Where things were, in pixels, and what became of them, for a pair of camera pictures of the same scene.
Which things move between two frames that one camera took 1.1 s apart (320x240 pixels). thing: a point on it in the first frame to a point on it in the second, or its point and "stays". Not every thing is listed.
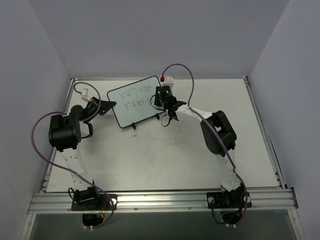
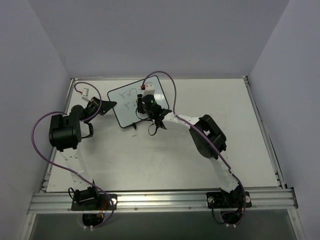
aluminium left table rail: x=46 y=183 stays
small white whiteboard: x=135 y=102 stays
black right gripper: x=170 y=107 to x=140 y=106
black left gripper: x=99 y=106 stays
